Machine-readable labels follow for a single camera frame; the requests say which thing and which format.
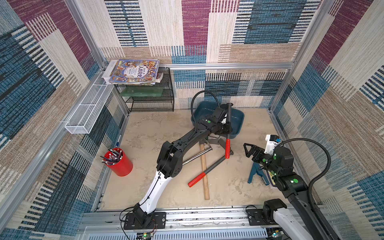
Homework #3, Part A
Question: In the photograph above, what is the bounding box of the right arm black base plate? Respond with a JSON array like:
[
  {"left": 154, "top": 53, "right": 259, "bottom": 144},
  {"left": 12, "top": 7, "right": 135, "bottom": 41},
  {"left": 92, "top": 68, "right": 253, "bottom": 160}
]
[{"left": 246, "top": 206, "right": 277, "bottom": 226}]

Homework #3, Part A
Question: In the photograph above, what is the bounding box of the chrome blue handled hoe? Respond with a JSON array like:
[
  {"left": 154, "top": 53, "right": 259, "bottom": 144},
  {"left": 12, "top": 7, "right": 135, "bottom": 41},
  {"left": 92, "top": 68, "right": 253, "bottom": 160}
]
[{"left": 182, "top": 139, "right": 221, "bottom": 166}]

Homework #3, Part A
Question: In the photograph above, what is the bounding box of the green board on shelf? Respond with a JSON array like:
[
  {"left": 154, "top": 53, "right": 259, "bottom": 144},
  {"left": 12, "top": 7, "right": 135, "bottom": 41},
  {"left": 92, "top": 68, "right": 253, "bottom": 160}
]
[{"left": 120, "top": 87, "right": 164, "bottom": 97}]

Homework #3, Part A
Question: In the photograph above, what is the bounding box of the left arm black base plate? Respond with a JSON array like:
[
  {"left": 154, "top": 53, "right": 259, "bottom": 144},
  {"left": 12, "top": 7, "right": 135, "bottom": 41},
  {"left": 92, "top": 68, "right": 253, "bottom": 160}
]
[{"left": 123, "top": 212, "right": 167, "bottom": 230}]

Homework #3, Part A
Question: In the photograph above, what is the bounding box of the black wire shelf rack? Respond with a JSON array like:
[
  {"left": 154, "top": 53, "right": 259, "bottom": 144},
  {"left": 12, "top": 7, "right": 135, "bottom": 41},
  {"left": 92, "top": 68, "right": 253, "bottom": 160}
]
[{"left": 115, "top": 68, "right": 175, "bottom": 112}]

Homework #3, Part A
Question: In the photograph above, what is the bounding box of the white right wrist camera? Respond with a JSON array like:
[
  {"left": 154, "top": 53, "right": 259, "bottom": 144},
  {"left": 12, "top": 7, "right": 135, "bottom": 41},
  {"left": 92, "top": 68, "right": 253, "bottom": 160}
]
[{"left": 264, "top": 135, "right": 282, "bottom": 155}]

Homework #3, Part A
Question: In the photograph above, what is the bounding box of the grey hoe red grip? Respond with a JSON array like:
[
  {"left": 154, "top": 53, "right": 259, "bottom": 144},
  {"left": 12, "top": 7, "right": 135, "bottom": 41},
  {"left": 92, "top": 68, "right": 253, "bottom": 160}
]
[
  {"left": 188, "top": 155, "right": 227, "bottom": 188},
  {"left": 224, "top": 103, "right": 233, "bottom": 159}
]

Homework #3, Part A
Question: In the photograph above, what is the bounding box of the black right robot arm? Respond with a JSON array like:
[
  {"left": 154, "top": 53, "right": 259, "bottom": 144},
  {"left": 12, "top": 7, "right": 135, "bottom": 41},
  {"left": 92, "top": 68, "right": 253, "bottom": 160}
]
[{"left": 243, "top": 142, "right": 340, "bottom": 240}]

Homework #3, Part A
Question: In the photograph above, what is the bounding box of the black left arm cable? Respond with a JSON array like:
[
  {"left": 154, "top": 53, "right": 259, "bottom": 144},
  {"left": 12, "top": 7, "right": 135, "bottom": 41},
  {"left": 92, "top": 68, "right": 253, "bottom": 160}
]
[{"left": 190, "top": 90, "right": 221, "bottom": 130}]

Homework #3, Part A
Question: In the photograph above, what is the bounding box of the teal plastic clamp tool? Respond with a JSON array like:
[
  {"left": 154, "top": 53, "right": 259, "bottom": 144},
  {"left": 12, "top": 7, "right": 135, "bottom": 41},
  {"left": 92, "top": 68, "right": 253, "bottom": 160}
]
[{"left": 248, "top": 162, "right": 270, "bottom": 186}]

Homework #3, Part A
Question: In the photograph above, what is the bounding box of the teal plastic storage box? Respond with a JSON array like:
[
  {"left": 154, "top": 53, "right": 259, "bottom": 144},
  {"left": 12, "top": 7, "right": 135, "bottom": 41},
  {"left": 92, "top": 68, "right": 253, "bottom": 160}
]
[{"left": 194, "top": 101, "right": 245, "bottom": 139}]

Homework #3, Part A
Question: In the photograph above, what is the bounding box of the white wire mesh basket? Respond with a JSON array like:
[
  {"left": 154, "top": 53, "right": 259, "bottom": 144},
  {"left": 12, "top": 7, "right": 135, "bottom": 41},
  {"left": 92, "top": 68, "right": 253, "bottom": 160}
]
[{"left": 65, "top": 84, "right": 114, "bottom": 135}]

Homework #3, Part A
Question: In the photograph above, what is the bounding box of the red pen cup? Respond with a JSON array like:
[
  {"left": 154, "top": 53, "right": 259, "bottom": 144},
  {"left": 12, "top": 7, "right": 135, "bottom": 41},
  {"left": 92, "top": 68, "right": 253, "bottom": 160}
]
[{"left": 100, "top": 148, "right": 134, "bottom": 177}]

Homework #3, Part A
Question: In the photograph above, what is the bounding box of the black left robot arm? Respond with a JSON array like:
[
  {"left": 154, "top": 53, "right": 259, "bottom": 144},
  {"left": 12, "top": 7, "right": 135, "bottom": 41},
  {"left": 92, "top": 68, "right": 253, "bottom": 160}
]
[{"left": 133, "top": 103, "right": 233, "bottom": 227}]

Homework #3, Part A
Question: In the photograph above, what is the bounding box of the colourful picture book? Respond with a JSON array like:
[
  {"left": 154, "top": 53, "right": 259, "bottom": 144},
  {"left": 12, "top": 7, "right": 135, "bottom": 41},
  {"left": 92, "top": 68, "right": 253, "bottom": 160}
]
[{"left": 102, "top": 60, "right": 164, "bottom": 85}]

